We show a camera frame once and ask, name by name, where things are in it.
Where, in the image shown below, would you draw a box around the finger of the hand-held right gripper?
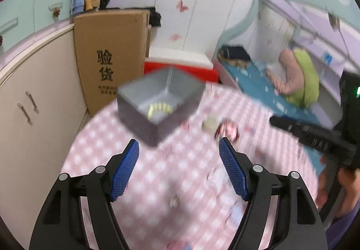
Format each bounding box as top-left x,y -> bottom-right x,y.
269,116 -> 358,167

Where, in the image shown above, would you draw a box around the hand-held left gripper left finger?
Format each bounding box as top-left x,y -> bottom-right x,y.
28,139 -> 140,250

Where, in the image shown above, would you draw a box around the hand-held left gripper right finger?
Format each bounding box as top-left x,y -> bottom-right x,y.
219,137 -> 329,250

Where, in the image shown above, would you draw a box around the pink bunny keychain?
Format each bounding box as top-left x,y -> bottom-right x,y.
215,120 -> 239,142

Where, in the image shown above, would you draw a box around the grey storage box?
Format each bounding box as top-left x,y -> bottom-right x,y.
117,67 -> 207,147

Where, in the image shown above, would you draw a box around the person's right forearm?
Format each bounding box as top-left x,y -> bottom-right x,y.
326,206 -> 360,248

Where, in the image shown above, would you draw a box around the person's right hand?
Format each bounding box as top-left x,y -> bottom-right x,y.
316,156 -> 360,218

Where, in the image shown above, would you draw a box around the pink checkered tablecloth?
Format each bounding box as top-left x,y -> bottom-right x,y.
60,84 -> 320,250

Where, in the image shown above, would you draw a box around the green blanket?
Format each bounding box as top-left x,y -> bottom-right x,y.
284,49 -> 320,107

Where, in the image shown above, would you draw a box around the beige round trinket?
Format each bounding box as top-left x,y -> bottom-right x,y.
202,116 -> 218,135

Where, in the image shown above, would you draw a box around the pink pillow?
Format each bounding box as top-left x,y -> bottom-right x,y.
267,49 -> 306,95

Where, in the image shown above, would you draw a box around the blue printed bed sheet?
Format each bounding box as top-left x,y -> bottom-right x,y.
222,60 -> 338,127

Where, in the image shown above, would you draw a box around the tan fringed scarf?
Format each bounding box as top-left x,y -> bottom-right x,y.
225,58 -> 251,68

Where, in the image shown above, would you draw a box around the red plush bench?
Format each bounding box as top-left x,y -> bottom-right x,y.
144,61 -> 219,83

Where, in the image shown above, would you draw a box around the dark folded clothes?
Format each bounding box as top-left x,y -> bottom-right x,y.
219,45 -> 252,62

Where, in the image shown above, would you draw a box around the beige curved cabinet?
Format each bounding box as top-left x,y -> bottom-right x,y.
0,23 -> 89,211

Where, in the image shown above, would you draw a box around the white bench top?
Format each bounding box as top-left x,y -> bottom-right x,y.
148,47 -> 214,69

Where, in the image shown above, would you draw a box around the large cardboard box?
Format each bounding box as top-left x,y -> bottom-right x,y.
74,9 -> 151,117

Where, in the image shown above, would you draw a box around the black clothes pile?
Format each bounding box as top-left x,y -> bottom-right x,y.
149,6 -> 162,28

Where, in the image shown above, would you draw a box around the white wardrobe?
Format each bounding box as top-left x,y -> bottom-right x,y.
112,0 -> 262,53

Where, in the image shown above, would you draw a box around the yellow bead bracelet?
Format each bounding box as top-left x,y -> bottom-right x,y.
146,102 -> 173,119

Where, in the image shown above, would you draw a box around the metal cabinet handle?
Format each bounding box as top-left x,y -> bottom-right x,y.
25,91 -> 39,113
17,103 -> 32,126

